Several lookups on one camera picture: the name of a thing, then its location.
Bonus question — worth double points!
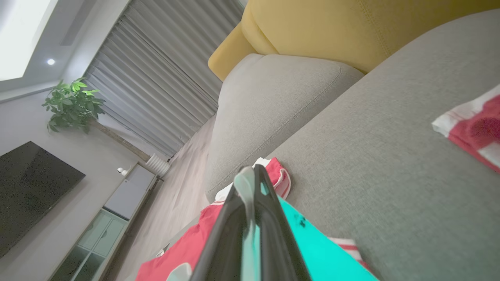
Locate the red shorts with white band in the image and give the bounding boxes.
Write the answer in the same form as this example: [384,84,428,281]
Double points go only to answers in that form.
[432,84,500,173]

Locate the black flat television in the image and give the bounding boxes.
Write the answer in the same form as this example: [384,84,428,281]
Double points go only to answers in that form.
[0,141,86,259]

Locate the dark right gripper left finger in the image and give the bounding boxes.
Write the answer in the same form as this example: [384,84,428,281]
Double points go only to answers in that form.
[189,166,260,281]

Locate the red jersey with white panel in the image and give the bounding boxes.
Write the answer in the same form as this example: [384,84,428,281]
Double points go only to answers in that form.
[136,157,370,281]

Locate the bright ceiling light panel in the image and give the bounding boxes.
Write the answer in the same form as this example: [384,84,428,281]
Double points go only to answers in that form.
[0,0,59,82]

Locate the white ribbed plant pot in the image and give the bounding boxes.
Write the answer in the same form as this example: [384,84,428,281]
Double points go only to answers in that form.
[146,153,171,177]

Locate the yellow sofa back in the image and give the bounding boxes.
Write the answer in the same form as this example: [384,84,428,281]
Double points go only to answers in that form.
[208,0,500,82]

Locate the grey media cabinet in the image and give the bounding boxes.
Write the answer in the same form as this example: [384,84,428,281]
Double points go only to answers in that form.
[47,162,159,281]

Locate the grey sofa cushion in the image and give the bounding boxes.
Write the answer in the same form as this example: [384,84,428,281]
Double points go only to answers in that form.
[205,53,364,203]

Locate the large grey sofa seat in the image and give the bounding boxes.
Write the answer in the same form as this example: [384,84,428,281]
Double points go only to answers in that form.
[156,9,500,281]

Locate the grey pleated curtain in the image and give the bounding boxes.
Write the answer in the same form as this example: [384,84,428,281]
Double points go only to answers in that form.
[84,0,245,158]

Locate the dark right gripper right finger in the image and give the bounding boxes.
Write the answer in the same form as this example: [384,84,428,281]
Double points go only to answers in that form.
[254,164,312,281]

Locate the green potted plant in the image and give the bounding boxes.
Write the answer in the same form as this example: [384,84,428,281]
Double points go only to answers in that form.
[42,77,153,161]

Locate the teal garment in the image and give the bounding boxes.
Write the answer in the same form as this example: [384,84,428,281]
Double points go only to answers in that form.
[260,181,379,281]

